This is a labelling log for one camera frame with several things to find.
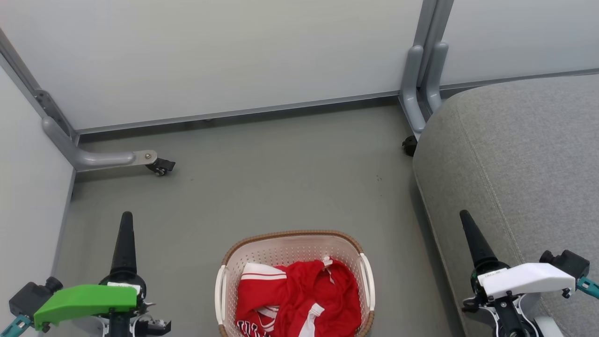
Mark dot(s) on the black caster wheel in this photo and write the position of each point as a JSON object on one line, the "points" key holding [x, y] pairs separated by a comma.
{"points": [[409, 146], [161, 165]]}

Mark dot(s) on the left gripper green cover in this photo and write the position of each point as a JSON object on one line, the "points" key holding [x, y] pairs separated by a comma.
{"points": [[84, 299]]}

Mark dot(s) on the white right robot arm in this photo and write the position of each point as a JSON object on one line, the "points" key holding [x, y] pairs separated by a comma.
{"points": [[545, 325]]}

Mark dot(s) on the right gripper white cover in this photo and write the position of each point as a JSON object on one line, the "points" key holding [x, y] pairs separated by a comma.
{"points": [[524, 278]]}

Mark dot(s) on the white perforated laundry basket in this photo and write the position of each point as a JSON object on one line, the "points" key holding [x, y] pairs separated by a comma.
{"points": [[285, 245]]}

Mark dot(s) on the grey partition corner post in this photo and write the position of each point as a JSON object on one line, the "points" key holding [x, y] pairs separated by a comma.
{"points": [[42, 100]]}

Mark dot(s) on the grey fabric sofa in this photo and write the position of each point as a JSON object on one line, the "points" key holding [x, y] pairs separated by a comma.
{"points": [[514, 168]]}

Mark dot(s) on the short grey partition foot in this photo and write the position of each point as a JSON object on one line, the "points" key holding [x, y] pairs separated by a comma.
{"points": [[435, 75]]}

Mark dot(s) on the long grey partition foot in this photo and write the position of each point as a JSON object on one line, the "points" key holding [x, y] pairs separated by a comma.
{"points": [[412, 93]]}

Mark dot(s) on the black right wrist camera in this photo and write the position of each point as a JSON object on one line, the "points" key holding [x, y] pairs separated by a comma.
{"points": [[567, 263]]}

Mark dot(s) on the grey partition foot with plate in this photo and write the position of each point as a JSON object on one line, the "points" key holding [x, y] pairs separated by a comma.
{"points": [[93, 158]]}

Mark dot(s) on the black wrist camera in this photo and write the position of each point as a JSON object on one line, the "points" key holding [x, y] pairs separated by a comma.
{"points": [[29, 296], [567, 263]]}

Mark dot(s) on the red and white jersey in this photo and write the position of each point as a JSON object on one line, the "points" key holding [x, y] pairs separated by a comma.
{"points": [[299, 299]]}

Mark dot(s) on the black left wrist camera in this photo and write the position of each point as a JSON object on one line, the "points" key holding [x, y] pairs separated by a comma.
{"points": [[29, 296]]}

